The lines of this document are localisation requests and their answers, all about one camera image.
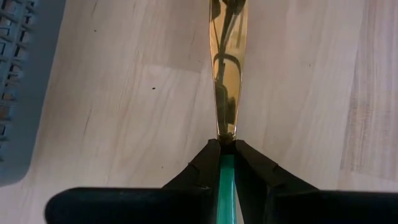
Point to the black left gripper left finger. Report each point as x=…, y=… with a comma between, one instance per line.
x=140, y=205

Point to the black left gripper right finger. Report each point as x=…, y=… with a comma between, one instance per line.
x=295, y=208

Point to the grey plastic cutlery basket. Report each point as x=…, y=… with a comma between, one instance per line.
x=40, y=93

